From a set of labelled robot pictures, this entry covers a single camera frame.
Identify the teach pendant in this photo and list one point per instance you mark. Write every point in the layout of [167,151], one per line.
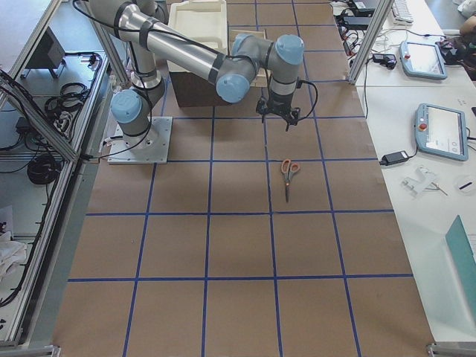
[422,60]
[441,131]

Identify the aluminium frame post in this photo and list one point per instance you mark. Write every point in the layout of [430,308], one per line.
[373,29]

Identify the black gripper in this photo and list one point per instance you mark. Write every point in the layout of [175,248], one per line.
[279,105]

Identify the teal board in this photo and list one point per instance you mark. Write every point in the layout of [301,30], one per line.
[461,251]

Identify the black power adapter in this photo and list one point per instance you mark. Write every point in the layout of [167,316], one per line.
[394,158]

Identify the white plastic tray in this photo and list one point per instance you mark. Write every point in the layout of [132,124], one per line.
[202,21]

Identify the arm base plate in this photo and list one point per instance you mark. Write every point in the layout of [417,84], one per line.
[152,149]

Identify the orange grey scissors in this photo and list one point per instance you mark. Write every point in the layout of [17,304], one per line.
[288,169]

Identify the dark brown drawer cabinet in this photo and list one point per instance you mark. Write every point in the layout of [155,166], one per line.
[193,91]

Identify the far teach pendant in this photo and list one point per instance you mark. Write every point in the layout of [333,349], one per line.
[422,60]

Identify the near teach pendant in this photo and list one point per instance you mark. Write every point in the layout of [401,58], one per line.
[441,131]

